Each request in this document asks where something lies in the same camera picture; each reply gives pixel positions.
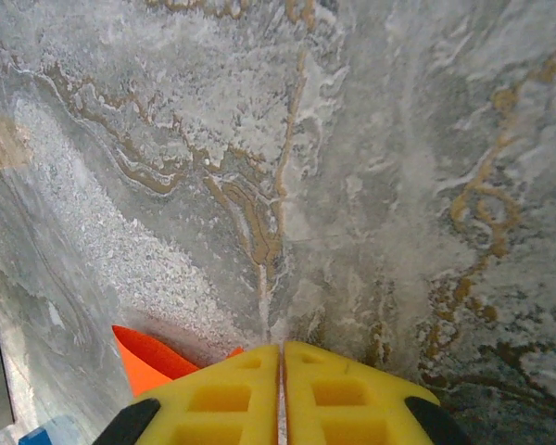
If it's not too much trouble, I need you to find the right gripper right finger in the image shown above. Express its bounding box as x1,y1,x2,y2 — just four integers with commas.
282,341,474,445

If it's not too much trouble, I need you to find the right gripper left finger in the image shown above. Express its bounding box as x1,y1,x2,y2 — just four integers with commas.
92,343,282,445

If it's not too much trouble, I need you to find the orange cloth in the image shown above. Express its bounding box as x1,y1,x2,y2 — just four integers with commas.
111,324,245,400

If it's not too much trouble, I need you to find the blue cube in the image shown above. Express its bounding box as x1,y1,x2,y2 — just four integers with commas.
20,426,57,445

